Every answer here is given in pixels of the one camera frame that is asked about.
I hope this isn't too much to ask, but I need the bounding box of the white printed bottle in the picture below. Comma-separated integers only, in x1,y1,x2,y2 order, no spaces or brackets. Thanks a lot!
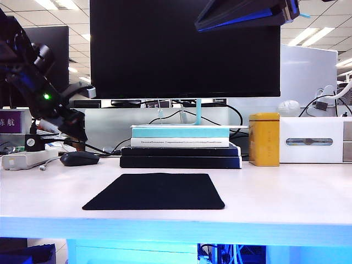
38,118,60,133

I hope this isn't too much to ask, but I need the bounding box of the white flat box blue print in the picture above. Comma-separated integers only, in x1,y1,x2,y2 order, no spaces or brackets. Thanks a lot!
43,141,83,153

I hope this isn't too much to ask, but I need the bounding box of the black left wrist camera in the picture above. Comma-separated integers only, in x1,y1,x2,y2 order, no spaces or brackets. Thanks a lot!
32,43,56,74

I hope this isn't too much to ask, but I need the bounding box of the black power adapter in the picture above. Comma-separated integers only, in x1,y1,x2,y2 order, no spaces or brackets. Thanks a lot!
24,133,46,152

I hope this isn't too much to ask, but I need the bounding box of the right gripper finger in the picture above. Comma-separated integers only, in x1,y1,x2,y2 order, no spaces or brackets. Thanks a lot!
196,10,285,33
194,0,288,29

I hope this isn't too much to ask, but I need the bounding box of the white power strip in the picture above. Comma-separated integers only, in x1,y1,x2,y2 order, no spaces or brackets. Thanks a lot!
2,147,59,171

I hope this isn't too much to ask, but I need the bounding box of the white cable with plug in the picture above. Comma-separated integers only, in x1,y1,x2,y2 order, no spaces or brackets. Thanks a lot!
39,157,60,171

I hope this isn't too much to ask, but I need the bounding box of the white book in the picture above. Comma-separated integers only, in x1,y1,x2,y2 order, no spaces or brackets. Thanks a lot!
130,136,230,148

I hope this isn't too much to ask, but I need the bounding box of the black mouse pad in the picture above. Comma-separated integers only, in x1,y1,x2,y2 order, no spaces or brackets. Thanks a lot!
82,173,226,211

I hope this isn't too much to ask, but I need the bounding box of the yellow tin box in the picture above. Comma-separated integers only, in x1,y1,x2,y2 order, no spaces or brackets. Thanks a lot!
248,112,281,167

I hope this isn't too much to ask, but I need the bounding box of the teal monitor stand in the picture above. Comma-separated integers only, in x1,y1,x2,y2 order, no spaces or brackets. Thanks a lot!
130,98,250,129

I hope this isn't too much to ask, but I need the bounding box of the black monitor cable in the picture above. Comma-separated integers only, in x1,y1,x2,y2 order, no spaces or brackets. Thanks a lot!
202,102,244,138

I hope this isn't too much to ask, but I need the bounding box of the purple name sign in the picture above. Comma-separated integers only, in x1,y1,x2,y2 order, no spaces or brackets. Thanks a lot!
0,109,32,135

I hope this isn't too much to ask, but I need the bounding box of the black flat box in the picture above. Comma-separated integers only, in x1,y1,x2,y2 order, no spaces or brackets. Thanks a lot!
120,142,241,157
119,155,243,169

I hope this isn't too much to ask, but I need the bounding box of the white partition board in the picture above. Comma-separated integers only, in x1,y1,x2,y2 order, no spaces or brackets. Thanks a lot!
227,43,338,118

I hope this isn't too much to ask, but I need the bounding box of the small black computer monitor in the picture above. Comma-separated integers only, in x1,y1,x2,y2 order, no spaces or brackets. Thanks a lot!
23,25,69,91

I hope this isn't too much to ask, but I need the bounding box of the black power cable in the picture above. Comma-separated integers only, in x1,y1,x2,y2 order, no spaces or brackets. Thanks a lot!
45,137,131,157

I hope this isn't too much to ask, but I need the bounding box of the black wireless mouse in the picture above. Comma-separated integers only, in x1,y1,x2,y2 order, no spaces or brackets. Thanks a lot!
59,151,100,167

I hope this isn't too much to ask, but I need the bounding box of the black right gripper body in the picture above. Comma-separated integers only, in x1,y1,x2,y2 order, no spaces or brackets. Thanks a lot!
283,0,301,22

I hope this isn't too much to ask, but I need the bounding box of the white round ornament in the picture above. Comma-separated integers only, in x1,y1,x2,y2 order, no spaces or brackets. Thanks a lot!
277,100,300,115

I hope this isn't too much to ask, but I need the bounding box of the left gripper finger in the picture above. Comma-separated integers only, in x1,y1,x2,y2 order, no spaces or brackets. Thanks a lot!
64,109,89,143
59,84,97,104

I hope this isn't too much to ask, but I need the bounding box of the teal book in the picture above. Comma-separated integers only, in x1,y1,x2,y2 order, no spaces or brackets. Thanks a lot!
131,126,230,138

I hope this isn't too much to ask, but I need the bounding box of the white clip lamp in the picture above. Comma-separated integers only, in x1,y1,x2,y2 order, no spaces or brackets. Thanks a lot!
316,81,352,107

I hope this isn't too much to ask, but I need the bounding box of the large black computer monitor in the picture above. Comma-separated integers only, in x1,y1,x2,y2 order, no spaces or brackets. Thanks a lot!
89,0,281,99

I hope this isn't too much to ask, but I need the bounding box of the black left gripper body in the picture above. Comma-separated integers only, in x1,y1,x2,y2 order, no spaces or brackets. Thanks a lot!
5,65,83,130

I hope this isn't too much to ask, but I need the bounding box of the white tissue box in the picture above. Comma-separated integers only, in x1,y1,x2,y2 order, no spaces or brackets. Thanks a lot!
279,117,344,163

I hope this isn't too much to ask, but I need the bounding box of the grey drawer unit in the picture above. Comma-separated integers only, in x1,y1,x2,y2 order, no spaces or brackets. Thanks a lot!
342,117,352,163

